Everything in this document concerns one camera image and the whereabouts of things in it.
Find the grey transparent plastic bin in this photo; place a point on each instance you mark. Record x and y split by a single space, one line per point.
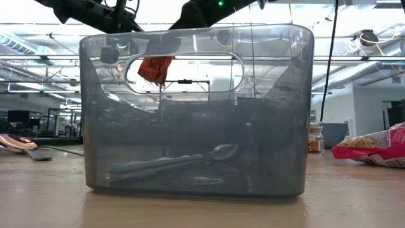
95 158
253 126

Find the small glass jar brown lid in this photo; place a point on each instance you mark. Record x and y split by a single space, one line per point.
316 144

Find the red ramen noodle packet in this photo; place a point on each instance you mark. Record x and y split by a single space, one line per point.
364 142

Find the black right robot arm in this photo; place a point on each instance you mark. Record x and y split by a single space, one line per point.
205 12

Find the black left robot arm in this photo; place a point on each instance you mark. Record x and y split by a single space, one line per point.
95 14

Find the blue bowl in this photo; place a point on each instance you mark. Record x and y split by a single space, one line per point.
335 136

